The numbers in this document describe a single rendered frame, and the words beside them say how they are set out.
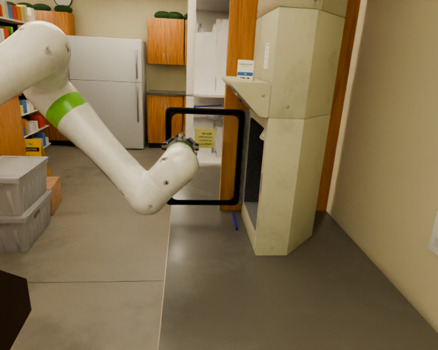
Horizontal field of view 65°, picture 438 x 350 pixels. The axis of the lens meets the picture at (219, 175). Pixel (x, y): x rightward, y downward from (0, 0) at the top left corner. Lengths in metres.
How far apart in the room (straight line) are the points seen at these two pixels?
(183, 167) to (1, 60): 0.47
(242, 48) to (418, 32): 0.58
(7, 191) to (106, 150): 2.09
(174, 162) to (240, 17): 0.68
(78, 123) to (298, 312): 0.78
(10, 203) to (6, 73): 2.24
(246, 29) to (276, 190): 0.63
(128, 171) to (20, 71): 0.34
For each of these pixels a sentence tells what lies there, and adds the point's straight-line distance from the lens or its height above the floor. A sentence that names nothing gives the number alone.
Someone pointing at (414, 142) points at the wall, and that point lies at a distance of 1.17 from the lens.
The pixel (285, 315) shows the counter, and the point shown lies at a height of 0.94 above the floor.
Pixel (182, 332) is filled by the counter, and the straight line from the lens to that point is 0.91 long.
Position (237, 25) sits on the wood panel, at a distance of 1.39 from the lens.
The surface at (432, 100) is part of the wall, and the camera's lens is 1.13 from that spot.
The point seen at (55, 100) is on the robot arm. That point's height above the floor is 1.44.
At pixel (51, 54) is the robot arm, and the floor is 1.56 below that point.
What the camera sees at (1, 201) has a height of 0.45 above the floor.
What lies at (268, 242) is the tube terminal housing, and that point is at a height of 0.99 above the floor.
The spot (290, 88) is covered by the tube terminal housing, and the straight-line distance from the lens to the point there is 1.04.
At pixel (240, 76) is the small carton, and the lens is 1.11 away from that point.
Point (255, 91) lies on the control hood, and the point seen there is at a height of 1.49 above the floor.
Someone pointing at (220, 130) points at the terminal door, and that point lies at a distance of 1.34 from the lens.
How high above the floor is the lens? 1.57
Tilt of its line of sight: 19 degrees down
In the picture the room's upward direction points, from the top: 3 degrees clockwise
